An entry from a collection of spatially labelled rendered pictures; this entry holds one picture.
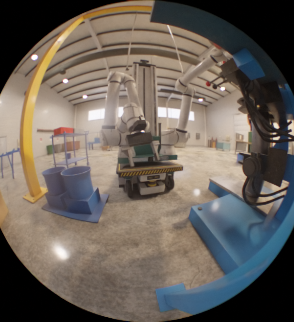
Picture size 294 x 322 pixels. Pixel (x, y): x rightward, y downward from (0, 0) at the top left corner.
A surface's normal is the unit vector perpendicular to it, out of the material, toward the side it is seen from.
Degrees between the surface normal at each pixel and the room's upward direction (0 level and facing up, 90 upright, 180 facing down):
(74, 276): 0
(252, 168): 90
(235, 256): 0
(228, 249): 0
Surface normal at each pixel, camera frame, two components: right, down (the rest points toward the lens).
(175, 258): -0.01, -0.98
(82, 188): 0.74, 0.13
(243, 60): -0.99, 0.04
